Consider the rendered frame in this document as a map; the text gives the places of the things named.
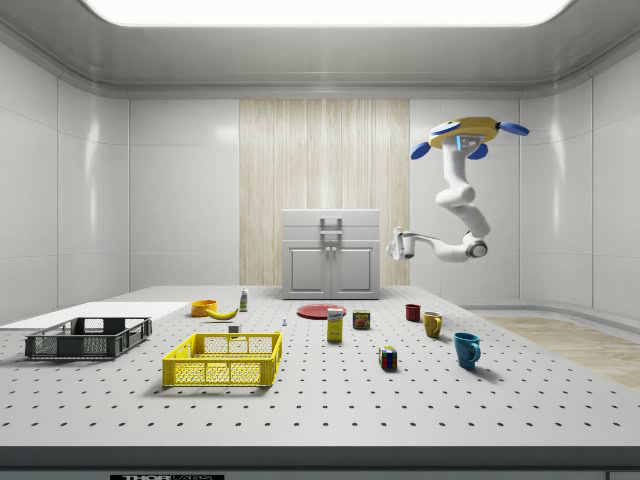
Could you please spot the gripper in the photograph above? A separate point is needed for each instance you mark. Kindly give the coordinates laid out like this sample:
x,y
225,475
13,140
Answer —
x,y
397,246

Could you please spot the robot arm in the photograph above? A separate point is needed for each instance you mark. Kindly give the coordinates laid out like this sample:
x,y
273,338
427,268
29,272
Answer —
x,y
455,170

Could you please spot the red mug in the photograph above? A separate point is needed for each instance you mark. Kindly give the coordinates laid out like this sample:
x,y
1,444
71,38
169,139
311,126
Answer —
x,y
412,313

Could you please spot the flat-sided can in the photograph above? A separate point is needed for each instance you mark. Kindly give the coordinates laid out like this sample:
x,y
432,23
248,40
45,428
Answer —
x,y
361,320

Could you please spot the yellow mug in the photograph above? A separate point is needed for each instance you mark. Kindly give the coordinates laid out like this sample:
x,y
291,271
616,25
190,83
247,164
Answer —
x,y
431,325

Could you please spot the white cabinet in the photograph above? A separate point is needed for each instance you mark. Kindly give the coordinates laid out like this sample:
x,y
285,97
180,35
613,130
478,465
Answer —
x,y
305,265

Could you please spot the yellow box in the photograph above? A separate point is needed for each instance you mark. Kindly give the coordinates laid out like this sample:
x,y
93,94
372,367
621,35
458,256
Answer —
x,y
335,327

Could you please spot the red plate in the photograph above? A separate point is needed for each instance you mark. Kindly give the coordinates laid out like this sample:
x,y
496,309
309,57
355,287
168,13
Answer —
x,y
315,312

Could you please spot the puzzle cube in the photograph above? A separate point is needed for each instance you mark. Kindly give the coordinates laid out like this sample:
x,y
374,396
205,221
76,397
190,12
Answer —
x,y
388,358

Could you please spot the blue mug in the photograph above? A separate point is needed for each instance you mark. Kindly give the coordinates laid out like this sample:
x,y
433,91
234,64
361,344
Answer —
x,y
465,352

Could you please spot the drone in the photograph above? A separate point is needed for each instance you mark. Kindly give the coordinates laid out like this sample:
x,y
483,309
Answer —
x,y
470,125

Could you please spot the small white bottle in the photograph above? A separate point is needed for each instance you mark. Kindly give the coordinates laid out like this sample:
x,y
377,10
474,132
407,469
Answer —
x,y
244,301

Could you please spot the banana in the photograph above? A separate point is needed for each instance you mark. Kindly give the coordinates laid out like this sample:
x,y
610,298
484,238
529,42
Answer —
x,y
221,315

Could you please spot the yellow bowl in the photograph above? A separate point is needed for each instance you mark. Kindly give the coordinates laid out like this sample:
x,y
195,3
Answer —
x,y
200,309

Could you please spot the yellow basket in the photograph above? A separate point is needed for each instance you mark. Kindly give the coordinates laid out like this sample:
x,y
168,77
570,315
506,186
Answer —
x,y
220,372

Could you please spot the white board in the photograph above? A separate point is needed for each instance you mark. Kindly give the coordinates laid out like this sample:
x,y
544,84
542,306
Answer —
x,y
100,309

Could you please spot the dark grey basket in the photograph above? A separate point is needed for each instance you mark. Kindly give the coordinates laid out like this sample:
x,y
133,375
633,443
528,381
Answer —
x,y
70,346

